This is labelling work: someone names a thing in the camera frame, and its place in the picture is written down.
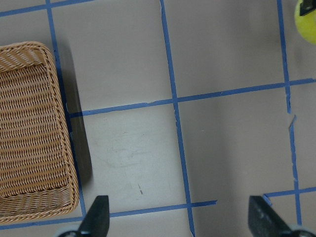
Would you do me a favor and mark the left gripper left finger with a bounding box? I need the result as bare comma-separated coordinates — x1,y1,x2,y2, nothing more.
78,196,109,235

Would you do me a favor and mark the brown wicker basket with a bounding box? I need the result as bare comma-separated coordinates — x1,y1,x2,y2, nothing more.
0,41,79,224

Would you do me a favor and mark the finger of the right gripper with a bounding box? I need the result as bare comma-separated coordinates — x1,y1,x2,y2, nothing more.
299,0,316,16

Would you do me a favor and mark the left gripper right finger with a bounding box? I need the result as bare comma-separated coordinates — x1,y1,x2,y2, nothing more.
248,196,291,237

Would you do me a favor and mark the yellow-green tape roll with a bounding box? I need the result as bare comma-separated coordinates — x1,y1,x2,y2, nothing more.
294,0,316,44

